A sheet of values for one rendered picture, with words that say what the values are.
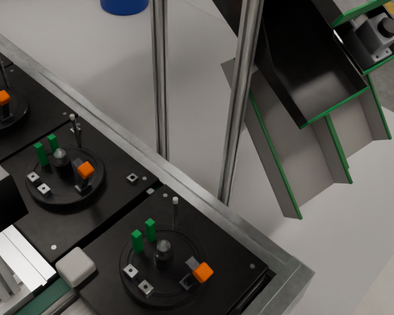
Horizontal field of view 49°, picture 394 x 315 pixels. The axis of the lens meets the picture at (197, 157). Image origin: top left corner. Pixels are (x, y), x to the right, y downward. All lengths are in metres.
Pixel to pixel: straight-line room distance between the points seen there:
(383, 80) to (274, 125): 2.13
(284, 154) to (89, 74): 0.65
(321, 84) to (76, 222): 0.46
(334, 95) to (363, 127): 0.26
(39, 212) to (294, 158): 0.45
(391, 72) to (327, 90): 2.26
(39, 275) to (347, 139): 0.60
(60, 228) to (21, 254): 0.07
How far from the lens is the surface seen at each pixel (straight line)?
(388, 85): 2.82
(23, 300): 0.75
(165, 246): 0.65
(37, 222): 0.80
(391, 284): 0.92
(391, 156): 1.12
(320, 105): 0.65
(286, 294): 0.73
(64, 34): 1.40
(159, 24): 0.71
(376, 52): 0.72
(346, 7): 0.55
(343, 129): 0.88
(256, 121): 0.70
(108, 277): 0.72
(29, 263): 0.78
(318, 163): 0.81
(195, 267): 0.62
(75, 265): 0.72
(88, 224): 0.77
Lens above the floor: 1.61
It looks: 49 degrees down
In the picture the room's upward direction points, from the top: 3 degrees clockwise
